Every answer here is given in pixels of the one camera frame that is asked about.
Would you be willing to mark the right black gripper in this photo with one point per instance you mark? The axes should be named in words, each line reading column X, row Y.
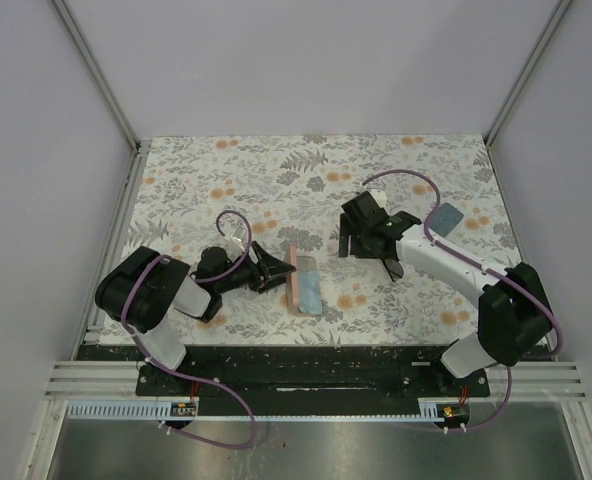
column 346, row 230

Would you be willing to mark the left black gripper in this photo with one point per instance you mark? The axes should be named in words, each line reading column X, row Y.
column 272, row 271

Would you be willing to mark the pink glasses case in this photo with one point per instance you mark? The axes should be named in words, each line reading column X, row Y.
column 302, row 263

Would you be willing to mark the light blue cleaning cloth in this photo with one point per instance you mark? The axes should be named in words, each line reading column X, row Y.
column 310, row 301

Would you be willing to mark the black aviator sunglasses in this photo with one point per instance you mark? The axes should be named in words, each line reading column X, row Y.
column 393, row 267

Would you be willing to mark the grey-blue glasses case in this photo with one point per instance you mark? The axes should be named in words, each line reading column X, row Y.
column 445, row 219

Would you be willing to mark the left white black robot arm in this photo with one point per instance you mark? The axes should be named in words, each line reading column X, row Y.
column 141, row 290

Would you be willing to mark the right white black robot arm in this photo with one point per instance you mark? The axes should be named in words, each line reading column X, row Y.
column 513, row 312

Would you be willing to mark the floral patterned table mat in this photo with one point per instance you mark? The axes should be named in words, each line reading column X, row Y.
column 193, row 191

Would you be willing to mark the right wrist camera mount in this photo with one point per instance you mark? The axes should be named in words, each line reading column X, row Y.
column 379, row 196

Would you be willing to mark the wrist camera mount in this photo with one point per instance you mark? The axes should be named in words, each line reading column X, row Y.
column 237, row 240
column 379, row 196

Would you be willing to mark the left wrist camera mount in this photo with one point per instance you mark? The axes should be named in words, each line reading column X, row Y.
column 237, row 240

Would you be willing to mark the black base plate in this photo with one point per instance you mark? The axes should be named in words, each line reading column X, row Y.
column 313, row 379

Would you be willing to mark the white slotted cable duct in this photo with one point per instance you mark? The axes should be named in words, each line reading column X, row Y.
column 160, row 410

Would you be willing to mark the left aluminium side rail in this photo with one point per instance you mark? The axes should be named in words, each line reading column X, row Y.
column 92, row 318

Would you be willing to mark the left aluminium frame post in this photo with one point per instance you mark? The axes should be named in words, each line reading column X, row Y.
column 82, row 46

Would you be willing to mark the aluminium frame post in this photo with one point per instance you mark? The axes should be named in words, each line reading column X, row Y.
column 528, row 69
column 82, row 46

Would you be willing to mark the right aluminium frame post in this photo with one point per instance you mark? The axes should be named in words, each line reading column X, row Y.
column 528, row 69

